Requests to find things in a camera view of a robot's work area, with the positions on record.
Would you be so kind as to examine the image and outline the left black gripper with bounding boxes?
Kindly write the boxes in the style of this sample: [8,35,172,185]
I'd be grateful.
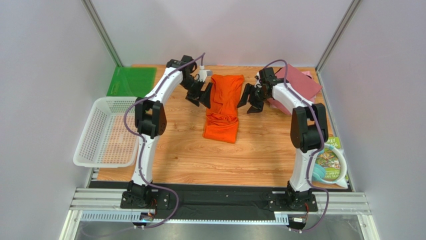
[181,76,214,109]

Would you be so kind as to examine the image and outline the orange t shirt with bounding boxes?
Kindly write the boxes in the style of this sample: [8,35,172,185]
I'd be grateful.
[202,74,245,144]

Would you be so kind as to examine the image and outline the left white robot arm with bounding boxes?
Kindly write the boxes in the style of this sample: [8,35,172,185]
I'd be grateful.
[120,55,213,209]

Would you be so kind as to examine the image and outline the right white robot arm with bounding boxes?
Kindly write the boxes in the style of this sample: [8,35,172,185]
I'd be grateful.
[237,67,329,211]

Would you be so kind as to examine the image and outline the folded maroon t shirt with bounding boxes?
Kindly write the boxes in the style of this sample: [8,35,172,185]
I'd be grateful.
[267,64,322,115]

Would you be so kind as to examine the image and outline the green cutting mat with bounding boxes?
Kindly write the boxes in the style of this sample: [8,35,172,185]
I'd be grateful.
[106,66,157,97]

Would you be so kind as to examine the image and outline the green picture book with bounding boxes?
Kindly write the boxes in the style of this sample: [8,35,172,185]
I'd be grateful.
[318,136,349,189]

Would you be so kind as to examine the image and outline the teal headphones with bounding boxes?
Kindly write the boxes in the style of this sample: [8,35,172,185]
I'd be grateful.
[312,155,327,184]

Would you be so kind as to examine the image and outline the white plastic basket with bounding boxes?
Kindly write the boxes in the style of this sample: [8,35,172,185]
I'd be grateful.
[73,96,139,168]

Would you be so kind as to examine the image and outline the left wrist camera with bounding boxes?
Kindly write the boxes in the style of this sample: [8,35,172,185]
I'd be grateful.
[195,65,213,83]

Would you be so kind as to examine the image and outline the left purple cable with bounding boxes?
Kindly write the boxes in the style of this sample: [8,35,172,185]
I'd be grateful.
[123,52,206,231]

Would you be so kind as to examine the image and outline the aluminium frame rail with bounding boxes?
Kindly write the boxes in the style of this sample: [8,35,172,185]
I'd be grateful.
[67,188,380,240]

